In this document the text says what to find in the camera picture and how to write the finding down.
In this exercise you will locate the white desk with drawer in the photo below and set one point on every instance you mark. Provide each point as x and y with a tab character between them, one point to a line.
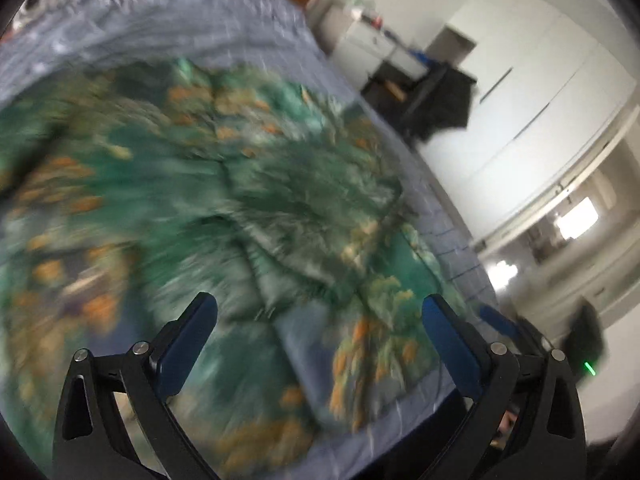
358	50

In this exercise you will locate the white wardrobe with black handles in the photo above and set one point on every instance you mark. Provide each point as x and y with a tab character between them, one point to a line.
545	90

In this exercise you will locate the dark wooden chair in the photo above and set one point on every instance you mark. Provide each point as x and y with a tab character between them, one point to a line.
388	91

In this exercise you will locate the green landscape print padded jacket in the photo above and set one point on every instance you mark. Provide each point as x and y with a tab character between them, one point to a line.
126	192

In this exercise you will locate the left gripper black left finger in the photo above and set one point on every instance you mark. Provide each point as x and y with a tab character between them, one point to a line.
90	438

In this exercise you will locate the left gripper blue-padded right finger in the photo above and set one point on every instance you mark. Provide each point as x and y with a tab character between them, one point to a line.
525	421

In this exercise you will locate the black jacket on chair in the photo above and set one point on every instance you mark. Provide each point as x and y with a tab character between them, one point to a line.
440	100

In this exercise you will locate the blue plaid bed duvet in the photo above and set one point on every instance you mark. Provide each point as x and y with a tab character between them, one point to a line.
271	35

